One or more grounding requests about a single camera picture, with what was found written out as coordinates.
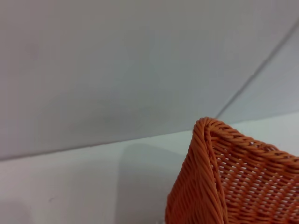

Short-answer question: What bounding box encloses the orange woven plastic basket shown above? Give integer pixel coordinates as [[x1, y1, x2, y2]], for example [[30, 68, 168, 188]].
[[164, 116, 299, 224]]

